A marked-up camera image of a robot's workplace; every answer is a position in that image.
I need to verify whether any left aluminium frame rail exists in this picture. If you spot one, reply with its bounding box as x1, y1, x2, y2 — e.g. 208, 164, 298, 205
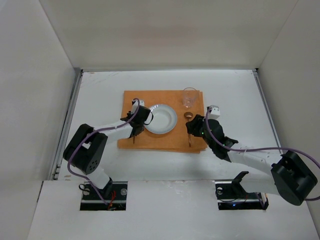
48, 67, 83, 180

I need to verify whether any white ceramic plate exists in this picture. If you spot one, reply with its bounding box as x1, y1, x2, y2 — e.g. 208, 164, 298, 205
144, 104, 178, 135

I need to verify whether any right aluminium frame rail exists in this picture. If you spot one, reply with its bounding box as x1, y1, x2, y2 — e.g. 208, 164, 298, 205
252, 68, 281, 147

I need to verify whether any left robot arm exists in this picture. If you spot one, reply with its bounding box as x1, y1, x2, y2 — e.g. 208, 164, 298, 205
63, 102, 153, 195

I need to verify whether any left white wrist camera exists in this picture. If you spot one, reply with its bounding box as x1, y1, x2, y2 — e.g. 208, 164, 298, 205
131, 99, 145, 114

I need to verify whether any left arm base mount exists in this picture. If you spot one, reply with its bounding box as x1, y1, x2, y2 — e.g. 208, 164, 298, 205
78, 181, 128, 211

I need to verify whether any clear plastic cup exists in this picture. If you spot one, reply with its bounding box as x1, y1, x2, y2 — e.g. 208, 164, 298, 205
182, 87, 198, 108

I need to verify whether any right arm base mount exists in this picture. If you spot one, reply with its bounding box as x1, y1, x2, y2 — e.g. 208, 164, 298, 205
214, 171, 269, 211

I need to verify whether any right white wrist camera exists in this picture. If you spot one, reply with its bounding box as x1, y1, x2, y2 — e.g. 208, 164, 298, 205
207, 105, 221, 120

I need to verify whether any orange cloth placemat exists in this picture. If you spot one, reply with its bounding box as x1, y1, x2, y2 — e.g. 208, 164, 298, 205
117, 90, 207, 153

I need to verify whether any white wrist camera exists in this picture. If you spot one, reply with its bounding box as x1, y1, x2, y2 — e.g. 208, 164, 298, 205
131, 99, 145, 114
207, 105, 221, 120

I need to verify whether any aluminium frame rail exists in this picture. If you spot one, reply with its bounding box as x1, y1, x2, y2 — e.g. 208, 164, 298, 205
48, 67, 83, 180
252, 68, 281, 147

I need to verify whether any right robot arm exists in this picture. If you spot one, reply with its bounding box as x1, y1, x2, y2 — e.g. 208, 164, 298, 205
185, 114, 318, 206

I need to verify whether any copper spoon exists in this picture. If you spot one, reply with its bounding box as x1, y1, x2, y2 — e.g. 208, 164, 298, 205
184, 111, 193, 147

